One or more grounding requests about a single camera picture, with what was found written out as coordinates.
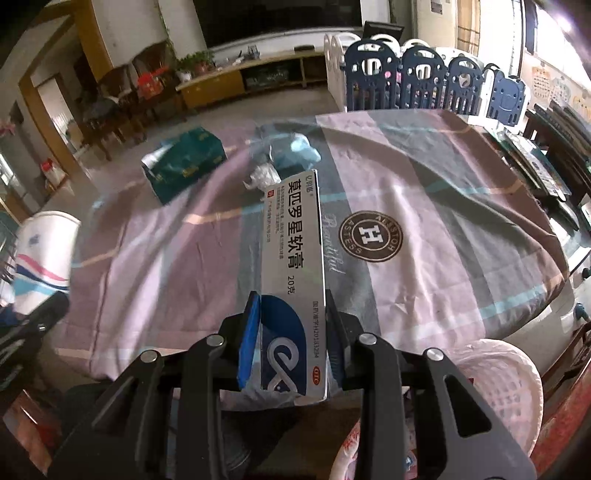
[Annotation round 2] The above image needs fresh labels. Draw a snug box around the crumpled clear plastic wrapper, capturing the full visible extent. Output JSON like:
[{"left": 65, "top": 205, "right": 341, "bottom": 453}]
[{"left": 242, "top": 161, "right": 282, "bottom": 191}]

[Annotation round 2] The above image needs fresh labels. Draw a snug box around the small red box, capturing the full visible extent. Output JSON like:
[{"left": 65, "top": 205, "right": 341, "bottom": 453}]
[{"left": 39, "top": 158, "right": 66, "bottom": 191}]

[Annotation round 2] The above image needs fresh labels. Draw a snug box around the white plastic basket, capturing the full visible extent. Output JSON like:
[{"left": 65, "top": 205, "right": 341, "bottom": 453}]
[{"left": 332, "top": 339, "right": 544, "bottom": 480}]

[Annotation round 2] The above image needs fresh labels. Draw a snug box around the black television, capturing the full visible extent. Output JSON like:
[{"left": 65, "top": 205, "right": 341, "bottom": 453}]
[{"left": 191, "top": 0, "right": 363, "bottom": 48}]

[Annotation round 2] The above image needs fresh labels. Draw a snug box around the wall poster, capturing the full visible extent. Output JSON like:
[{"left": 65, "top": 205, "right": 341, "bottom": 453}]
[{"left": 530, "top": 65, "right": 591, "bottom": 121}]

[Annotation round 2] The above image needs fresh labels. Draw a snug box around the white paper cup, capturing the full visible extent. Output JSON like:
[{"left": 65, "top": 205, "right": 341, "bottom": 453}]
[{"left": 11, "top": 210, "right": 81, "bottom": 319}]

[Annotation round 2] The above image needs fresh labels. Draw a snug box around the blue white playpen fence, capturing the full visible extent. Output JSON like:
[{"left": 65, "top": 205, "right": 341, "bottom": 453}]
[{"left": 324, "top": 31, "right": 529, "bottom": 126}]

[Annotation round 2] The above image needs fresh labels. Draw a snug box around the white blue medicine box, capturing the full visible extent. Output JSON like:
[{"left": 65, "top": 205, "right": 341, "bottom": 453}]
[{"left": 259, "top": 170, "right": 329, "bottom": 403}]

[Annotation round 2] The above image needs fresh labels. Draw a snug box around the wooden TV cabinet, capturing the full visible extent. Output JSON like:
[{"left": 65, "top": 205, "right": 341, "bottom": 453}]
[{"left": 177, "top": 48, "right": 329, "bottom": 112}]

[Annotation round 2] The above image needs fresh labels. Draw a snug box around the potted plant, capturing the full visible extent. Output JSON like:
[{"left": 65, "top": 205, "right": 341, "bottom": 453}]
[{"left": 174, "top": 51, "right": 215, "bottom": 81}]

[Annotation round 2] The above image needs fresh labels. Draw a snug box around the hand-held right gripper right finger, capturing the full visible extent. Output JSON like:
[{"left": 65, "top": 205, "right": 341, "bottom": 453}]
[{"left": 324, "top": 288, "right": 537, "bottom": 480}]

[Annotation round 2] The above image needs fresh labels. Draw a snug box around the light blue plastic bag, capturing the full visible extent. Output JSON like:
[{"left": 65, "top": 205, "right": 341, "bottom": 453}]
[{"left": 256, "top": 124, "right": 322, "bottom": 171}]

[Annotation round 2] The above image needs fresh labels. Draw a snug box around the stack of books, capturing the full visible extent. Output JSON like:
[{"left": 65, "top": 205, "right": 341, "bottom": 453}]
[{"left": 489, "top": 104, "right": 591, "bottom": 232}]

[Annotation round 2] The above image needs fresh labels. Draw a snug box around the striped printed tablecloth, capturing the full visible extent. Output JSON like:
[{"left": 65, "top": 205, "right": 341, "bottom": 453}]
[{"left": 48, "top": 108, "right": 571, "bottom": 384}]

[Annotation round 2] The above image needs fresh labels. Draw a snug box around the red bag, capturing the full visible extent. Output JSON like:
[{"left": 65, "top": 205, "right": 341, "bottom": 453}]
[{"left": 136, "top": 67, "right": 171, "bottom": 99}]

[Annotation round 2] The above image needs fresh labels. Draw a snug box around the carved wooden chair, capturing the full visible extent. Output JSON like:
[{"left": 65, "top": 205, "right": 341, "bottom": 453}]
[{"left": 540, "top": 318, "right": 591, "bottom": 464}]

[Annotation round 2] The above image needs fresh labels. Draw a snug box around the green tissue packet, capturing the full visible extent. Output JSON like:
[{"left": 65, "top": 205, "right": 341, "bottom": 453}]
[{"left": 141, "top": 128, "right": 228, "bottom": 206}]

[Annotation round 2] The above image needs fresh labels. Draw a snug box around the dark wooden chair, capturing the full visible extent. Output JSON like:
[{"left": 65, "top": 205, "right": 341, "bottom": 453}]
[{"left": 76, "top": 41, "right": 185, "bottom": 160}]

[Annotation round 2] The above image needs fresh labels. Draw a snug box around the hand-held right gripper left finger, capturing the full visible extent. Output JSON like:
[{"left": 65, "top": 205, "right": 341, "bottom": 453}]
[{"left": 48, "top": 291, "right": 264, "bottom": 480}]

